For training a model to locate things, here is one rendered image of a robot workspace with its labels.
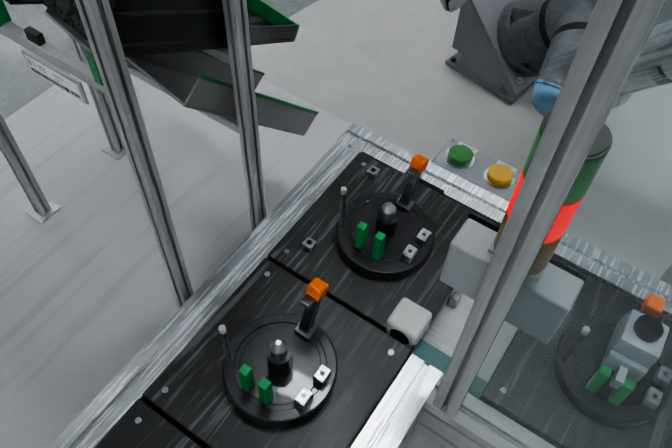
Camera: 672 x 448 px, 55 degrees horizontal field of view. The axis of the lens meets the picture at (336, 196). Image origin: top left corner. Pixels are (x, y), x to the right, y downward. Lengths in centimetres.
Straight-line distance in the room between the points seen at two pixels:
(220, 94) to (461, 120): 57
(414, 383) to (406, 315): 8
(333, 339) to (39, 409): 41
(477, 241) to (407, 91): 72
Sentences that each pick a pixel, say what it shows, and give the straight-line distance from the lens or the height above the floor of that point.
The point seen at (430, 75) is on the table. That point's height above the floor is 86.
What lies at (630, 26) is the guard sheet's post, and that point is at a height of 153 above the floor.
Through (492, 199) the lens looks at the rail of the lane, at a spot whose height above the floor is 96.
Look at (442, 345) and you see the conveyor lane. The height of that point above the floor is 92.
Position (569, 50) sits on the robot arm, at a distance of 113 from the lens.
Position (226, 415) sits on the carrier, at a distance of 82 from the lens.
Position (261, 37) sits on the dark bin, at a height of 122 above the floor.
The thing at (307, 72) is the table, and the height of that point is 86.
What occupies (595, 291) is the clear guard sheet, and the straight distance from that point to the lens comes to 55.
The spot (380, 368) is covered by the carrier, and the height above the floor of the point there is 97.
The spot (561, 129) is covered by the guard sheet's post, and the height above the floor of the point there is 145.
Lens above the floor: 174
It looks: 52 degrees down
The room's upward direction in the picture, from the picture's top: 3 degrees clockwise
